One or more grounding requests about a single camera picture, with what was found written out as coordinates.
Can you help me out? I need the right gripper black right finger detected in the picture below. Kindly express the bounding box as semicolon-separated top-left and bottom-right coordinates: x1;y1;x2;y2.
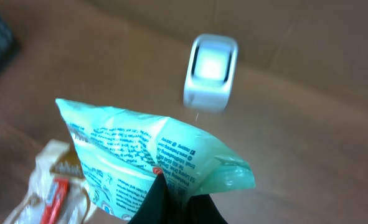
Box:
186;195;227;224

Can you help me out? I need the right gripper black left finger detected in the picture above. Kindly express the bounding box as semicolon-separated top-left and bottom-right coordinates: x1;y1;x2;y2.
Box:
128;174;174;224

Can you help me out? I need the teal wet wipes packet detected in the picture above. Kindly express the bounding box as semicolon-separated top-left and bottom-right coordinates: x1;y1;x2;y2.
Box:
55;98;255;220

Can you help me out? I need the beige snack bag red label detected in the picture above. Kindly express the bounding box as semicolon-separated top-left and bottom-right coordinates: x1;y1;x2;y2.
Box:
4;139;97;223

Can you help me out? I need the red stick sachet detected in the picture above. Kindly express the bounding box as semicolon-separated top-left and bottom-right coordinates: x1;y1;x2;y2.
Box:
40;178;69;224

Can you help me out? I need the white barcode scanner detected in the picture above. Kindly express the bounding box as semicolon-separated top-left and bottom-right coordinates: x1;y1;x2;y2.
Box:
183;34;238;111

